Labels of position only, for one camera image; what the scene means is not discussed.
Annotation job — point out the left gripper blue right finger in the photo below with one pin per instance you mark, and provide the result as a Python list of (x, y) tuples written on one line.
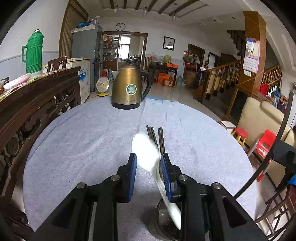
[(170, 174)]

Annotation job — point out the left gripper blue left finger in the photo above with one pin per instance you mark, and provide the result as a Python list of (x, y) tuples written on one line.
[(127, 175)]

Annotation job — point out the white ceramic spoon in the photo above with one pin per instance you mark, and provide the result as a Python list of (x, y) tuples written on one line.
[(148, 158)]

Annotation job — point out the dark metal utensil holder cup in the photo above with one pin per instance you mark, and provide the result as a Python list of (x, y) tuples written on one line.
[(161, 225)]

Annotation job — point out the red plastic child chair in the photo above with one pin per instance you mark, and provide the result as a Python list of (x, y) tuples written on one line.
[(263, 145)]

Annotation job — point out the beige sofa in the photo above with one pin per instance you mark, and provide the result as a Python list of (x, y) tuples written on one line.
[(255, 119)]

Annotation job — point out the red yellow round stool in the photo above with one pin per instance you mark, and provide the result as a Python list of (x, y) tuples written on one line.
[(240, 135)]

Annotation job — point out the small white step stool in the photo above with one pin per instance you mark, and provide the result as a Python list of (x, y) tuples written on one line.
[(227, 124)]

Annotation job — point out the gold electric kettle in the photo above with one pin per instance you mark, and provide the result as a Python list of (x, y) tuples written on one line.
[(130, 87)]

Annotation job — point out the small white fan heater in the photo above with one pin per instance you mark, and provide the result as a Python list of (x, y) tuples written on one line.
[(102, 86)]

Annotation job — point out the wooden stair railing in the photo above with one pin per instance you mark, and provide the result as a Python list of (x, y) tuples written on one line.
[(220, 78)]

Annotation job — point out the dark wooden side table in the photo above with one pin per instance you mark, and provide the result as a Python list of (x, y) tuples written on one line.
[(155, 69)]

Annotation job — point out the white chest freezer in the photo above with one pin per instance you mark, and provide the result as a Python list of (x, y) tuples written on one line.
[(83, 73)]

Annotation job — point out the dark wooden sideboard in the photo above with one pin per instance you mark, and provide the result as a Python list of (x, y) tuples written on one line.
[(25, 113)]

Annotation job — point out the grey refrigerator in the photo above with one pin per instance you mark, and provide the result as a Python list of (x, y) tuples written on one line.
[(87, 43)]

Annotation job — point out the green thermos jug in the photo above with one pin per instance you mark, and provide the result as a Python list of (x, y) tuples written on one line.
[(32, 52)]

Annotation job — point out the wall calendar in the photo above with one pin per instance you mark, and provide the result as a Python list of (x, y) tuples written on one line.
[(252, 55)]

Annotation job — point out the framed wall picture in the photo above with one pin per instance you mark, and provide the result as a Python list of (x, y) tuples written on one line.
[(168, 43)]

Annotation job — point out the round wall clock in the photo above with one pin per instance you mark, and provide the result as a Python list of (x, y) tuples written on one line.
[(120, 27)]

